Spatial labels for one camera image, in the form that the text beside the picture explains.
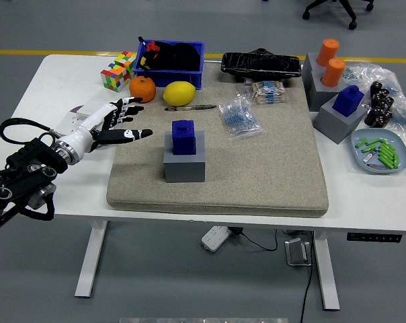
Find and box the black power cable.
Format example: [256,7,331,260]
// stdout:
[300,231,317,323]

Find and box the multicolour puzzle cube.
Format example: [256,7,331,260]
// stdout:
[99,63,132,93]
[114,50,137,77]

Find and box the black plug with cord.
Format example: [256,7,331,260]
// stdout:
[229,227,278,252]

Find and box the black glossy rearview mirror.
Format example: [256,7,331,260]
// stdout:
[220,48,302,83]

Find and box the blue plastic bin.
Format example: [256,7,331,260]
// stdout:
[132,40,206,91]

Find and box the white wall socket panel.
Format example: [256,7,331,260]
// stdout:
[54,112,90,136]

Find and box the orange cylinder seal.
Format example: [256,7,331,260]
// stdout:
[321,57,347,88]
[316,38,341,67]

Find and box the black table control panel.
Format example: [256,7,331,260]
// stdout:
[346,232,403,243]

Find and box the bag of blue resistors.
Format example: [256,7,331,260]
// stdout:
[218,97,266,141]

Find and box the black clear pen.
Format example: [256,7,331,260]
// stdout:
[164,104,218,112]

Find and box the tall grey seal holder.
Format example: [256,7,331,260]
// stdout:
[303,65,350,112]
[301,52,346,89]

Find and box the bag of tan resistors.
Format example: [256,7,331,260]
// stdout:
[236,80,288,106]

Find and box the silver metal stand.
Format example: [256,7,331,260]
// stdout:
[284,237,312,267]

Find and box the white wall switch panel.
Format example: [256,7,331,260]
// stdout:
[79,100,107,116]

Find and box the black office chair base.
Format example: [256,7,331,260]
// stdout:
[302,0,375,30]

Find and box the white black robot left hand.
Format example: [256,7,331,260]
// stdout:
[54,96,154,159]

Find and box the grey cube seal holder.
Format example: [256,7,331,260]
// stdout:
[163,130,206,184]
[312,93,368,145]

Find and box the yellow lemon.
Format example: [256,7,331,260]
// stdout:
[162,81,197,107]

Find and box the black cloth bundle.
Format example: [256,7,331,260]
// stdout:
[137,40,201,72]

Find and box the white power strip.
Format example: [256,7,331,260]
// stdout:
[201,225,233,252]

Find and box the white table leg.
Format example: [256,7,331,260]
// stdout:
[312,231,341,312]
[74,220,109,299]

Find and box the grey-brown table mat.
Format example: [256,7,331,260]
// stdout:
[106,62,329,219]

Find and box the orange fruit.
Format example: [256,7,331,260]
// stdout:
[128,75,157,104]

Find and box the blue-grey shallow plate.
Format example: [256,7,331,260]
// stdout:
[350,128,406,175]

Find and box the blue block seal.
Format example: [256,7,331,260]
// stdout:
[171,120,197,156]
[332,85,364,118]

